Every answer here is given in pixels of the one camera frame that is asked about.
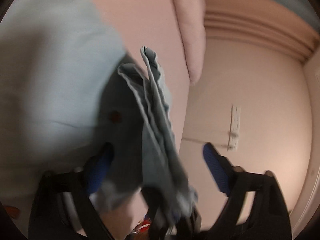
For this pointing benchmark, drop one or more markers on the pink rolled duvet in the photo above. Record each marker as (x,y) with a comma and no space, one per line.
(190,17)

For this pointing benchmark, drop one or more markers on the pink curtain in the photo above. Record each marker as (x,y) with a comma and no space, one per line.
(264,23)

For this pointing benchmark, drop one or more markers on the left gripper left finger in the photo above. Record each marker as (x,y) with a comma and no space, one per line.
(62,208)

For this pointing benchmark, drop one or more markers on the white wall power strip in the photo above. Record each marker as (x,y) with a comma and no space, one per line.
(234,131)

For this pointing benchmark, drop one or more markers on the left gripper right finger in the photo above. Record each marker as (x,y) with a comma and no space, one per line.
(268,217)

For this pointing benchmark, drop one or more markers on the pink bed sheet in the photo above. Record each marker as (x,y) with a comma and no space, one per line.
(141,116)

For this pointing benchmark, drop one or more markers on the light blue strawberry pants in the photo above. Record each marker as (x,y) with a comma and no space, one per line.
(56,57)

